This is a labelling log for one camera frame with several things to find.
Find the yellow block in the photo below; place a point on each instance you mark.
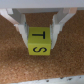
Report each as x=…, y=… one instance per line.
x=39, y=40

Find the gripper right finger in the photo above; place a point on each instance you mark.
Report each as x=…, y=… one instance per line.
x=57, y=25

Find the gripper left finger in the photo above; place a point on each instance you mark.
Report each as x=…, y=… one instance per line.
x=20, y=27

